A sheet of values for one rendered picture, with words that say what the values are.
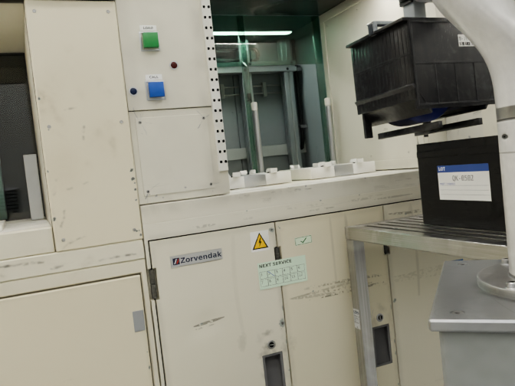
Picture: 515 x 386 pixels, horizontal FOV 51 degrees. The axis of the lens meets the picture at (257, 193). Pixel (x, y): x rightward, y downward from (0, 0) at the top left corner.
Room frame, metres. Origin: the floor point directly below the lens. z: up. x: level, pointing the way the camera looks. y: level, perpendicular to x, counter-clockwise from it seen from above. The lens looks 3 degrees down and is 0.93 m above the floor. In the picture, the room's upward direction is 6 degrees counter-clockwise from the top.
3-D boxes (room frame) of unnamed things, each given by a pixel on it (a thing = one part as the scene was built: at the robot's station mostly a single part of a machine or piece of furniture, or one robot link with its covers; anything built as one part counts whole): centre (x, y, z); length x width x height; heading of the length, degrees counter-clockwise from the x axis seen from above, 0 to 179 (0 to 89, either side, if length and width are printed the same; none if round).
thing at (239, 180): (1.51, 0.04, 0.89); 0.22 x 0.21 x 0.04; 23
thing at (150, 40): (1.12, 0.18, 1.20); 0.03 x 0.02 x 0.03; 113
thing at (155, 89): (1.12, 0.18, 1.10); 0.03 x 0.02 x 0.03; 113
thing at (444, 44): (1.19, -0.38, 1.11); 0.24 x 0.20 x 0.32; 113
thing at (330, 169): (1.61, -0.21, 0.89); 0.22 x 0.21 x 0.04; 23
